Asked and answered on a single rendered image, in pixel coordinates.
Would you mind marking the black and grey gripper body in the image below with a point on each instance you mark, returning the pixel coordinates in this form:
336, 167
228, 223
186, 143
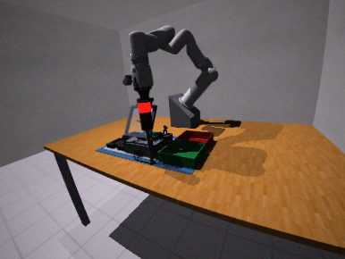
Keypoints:
143, 74

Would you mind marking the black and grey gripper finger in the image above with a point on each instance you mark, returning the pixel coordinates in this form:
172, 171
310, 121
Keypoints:
147, 91
139, 90

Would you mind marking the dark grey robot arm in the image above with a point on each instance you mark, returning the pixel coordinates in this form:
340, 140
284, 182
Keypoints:
141, 44

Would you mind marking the green circuit board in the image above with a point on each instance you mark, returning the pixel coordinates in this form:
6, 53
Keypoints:
156, 134

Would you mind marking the green open-top bin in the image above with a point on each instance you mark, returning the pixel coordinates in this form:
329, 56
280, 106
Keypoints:
182, 153

